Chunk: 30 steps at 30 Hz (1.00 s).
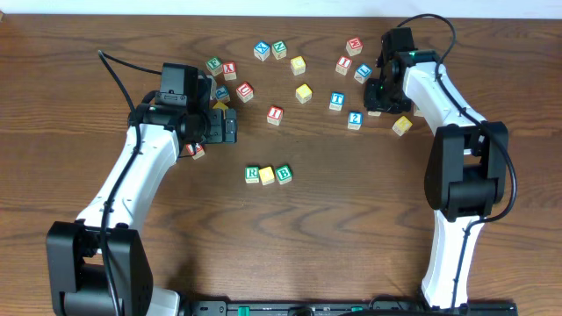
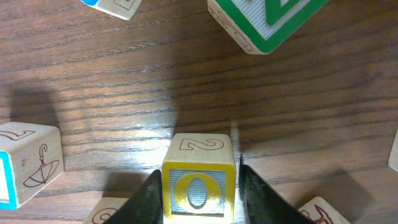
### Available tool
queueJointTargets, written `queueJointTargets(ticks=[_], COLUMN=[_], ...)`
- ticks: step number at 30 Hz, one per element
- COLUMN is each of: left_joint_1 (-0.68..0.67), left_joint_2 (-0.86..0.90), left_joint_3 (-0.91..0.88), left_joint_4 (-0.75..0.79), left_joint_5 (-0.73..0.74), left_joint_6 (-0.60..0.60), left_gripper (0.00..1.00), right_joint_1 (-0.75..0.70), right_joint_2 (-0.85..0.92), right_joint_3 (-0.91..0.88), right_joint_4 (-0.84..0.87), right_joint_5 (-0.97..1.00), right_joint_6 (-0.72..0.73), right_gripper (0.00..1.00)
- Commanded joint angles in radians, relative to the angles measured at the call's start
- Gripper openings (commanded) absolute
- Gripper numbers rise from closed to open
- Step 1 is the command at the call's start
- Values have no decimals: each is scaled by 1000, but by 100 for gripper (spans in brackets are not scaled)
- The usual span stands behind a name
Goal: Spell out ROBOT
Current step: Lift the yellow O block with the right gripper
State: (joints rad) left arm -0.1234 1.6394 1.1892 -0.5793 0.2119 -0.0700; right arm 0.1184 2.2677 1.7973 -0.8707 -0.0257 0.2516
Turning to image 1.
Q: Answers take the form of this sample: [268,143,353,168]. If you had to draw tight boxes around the yellow O block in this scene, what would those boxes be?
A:
[258,166,276,185]
[367,111,382,117]

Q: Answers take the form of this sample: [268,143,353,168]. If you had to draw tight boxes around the blue T block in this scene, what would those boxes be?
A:
[328,92,345,111]

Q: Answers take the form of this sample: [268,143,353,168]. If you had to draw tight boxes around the green R block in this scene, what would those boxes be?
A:
[244,166,260,183]

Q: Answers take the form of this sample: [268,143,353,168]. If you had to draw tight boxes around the green B block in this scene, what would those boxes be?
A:
[275,165,292,184]

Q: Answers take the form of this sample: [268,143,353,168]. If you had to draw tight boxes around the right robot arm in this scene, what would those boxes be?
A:
[364,50,508,310]

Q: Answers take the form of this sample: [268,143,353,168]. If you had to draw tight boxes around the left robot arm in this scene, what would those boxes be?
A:
[47,103,237,315]

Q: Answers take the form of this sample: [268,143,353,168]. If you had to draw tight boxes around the yellow block left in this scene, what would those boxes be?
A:
[213,102,228,111]

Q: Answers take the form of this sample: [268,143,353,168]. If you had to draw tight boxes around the blue 2 block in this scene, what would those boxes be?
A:
[347,111,364,130]

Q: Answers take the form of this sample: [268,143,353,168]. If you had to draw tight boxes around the blue L block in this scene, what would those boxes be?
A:
[354,63,372,84]

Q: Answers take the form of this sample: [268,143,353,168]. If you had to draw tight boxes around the red A block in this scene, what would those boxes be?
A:
[185,143,205,160]

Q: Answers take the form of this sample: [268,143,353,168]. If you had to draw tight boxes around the blue P block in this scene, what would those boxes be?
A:
[215,85,230,104]

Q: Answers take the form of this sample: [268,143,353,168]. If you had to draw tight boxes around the yellow K block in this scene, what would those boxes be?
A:
[392,116,413,136]

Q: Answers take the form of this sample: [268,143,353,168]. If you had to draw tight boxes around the green 7 block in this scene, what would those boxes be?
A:
[414,105,423,117]

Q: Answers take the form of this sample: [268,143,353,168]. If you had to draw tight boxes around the red U block far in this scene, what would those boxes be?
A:
[236,82,254,103]

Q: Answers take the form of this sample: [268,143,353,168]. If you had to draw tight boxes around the red I block far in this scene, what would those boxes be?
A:
[335,56,352,75]

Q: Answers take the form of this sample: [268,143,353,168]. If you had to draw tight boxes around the red i block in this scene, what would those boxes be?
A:
[267,106,284,126]
[335,56,352,75]

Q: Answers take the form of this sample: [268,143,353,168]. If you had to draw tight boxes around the red I block near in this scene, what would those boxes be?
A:
[267,106,284,126]

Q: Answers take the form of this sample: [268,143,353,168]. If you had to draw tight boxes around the red Y block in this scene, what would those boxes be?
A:
[222,61,237,81]

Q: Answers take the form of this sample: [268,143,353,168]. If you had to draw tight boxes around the green F block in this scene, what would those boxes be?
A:
[205,56,223,76]

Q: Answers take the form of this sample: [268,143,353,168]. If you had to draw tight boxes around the yellow block centre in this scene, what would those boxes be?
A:
[295,83,313,104]

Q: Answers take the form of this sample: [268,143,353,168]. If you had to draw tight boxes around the yellow C block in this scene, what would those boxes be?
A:
[290,56,306,75]

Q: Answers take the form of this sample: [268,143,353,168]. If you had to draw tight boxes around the blue X block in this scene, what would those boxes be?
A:
[253,40,270,61]

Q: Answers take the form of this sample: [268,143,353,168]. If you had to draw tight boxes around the green N block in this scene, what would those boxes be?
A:
[271,40,287,60]

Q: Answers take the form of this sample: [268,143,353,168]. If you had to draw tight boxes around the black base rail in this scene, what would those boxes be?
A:
[179,298,519,316]

